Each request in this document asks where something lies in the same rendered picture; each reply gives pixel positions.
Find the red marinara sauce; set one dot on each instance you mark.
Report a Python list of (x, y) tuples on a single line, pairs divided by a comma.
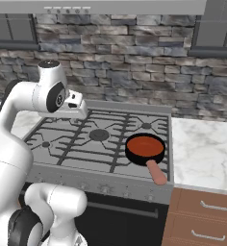
[(145, 145)]

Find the grey range hood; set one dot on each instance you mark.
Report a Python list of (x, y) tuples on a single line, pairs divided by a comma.
[(96, 6)]

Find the grey stove knob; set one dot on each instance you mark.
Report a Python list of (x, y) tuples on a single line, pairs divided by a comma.
[(149, 198), (39, 178), (83, 186), (105, 189), (126, 193)]

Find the grey gas stove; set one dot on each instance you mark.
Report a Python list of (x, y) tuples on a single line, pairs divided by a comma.
[(96, 150)]

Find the brown drawer front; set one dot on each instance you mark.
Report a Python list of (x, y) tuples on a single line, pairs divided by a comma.
[(205, 205), (195, 232)]

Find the black oven door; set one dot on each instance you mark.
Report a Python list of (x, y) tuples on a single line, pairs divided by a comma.
[(125, 227)]

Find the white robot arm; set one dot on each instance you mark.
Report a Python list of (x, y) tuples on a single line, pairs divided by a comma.
[(9, 166)]

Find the grey wall cupboard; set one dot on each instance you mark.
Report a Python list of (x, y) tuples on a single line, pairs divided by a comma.
[(214, 29), (12, 30)]

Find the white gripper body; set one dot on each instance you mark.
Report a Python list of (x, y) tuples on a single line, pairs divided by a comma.
[(74, 112)]

